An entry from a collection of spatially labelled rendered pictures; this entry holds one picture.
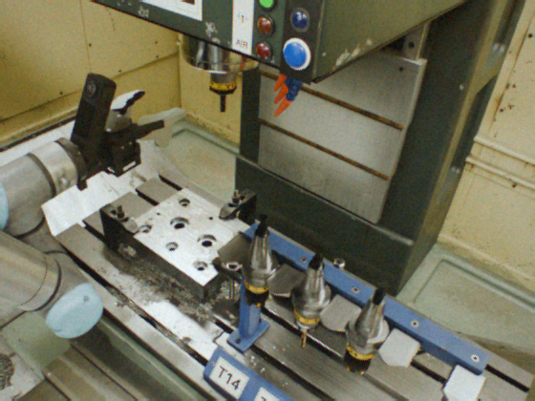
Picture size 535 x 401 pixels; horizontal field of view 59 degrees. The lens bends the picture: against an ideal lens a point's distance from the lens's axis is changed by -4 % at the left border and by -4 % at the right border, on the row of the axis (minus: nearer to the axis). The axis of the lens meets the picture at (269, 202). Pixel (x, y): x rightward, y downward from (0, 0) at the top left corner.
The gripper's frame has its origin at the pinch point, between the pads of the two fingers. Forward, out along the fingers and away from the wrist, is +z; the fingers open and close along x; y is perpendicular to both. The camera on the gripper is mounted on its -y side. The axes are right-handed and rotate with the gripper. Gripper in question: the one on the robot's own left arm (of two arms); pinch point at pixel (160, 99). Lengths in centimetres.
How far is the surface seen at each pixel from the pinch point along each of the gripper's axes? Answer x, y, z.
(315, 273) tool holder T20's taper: 35.6, 16.2, -3.1
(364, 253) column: 22, 72, 58
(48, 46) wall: -100, 29, 35
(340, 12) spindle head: 32.6, -23.3, -0.9
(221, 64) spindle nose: 5.1, -4.5, 9.9
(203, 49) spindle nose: 2.4, -7.1, 8.5
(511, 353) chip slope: 73, 74, 53
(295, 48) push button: 29.7, -19.5, -5.1
